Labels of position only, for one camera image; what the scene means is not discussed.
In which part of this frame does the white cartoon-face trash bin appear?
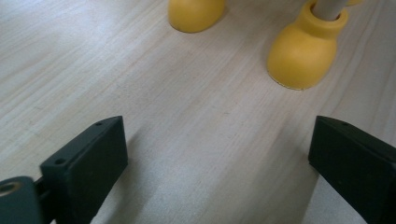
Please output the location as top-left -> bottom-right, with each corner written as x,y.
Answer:
167,0 -> 363,91

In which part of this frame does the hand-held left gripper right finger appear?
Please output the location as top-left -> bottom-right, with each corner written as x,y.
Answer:
307,115 -> 396,224

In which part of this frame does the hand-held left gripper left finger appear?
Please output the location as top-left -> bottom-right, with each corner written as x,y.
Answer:
39,115 -> 129,224

